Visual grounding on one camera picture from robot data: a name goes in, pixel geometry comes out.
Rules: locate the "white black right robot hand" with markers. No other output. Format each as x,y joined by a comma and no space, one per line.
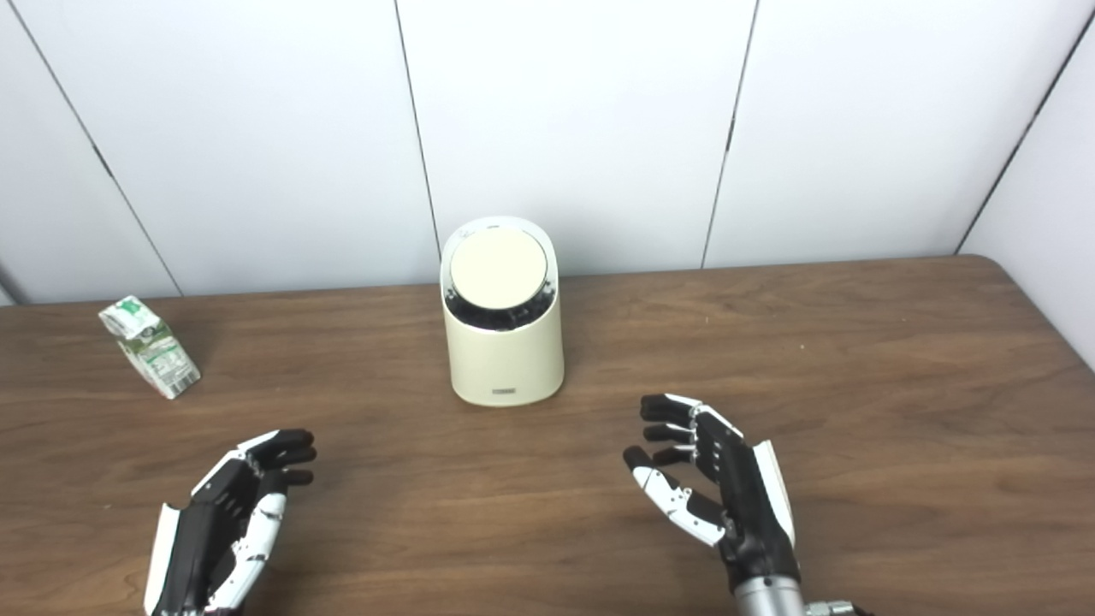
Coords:
753,513

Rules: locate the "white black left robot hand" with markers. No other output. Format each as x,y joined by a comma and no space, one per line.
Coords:
198,547

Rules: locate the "green white milk carton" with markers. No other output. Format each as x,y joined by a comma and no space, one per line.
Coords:
154,351

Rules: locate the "cream round bin lid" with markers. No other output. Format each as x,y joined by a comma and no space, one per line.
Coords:
498,269

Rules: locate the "cream-colored cylindrical bin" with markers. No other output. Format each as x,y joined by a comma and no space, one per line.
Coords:
505,359

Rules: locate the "black trash bag liner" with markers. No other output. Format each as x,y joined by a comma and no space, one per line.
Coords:
500,318

